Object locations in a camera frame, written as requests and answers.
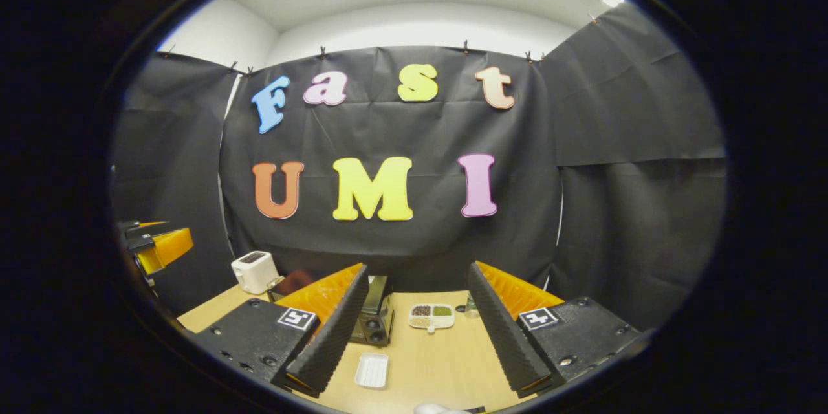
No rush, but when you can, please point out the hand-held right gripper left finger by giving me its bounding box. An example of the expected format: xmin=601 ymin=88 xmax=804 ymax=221
xmin=194 ymin=263 xmax=371 ymax=398

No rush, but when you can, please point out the black backdrop cloth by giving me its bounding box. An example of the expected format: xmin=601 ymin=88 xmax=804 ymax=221
xmin=110 ymin=3 xmax=726 ymax=331

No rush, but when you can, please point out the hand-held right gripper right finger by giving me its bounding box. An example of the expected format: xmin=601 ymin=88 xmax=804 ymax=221
xmin=467 ymin=261 xmax=641 ymax=398

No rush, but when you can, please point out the row of small cloth clips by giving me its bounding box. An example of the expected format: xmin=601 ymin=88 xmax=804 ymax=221
xmin=162 ymin=13 xmax=599 ymax=75

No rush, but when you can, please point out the white toaster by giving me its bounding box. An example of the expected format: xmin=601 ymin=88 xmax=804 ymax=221
xmin=231 ymin=250 xmax=280 ymax=295

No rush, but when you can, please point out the black electric oven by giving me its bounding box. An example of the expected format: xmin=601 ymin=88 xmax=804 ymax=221
xmin=268 ymin=270 xmax=395 ymax=347

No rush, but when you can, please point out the white rectangular tray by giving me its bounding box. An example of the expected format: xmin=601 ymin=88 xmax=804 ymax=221
xmin=354 ymin=353 xmax=390 ymax=390

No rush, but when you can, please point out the white divided spice dish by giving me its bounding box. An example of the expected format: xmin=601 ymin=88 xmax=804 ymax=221
xmin=408 ymin=303 xmax=455 ymax=334

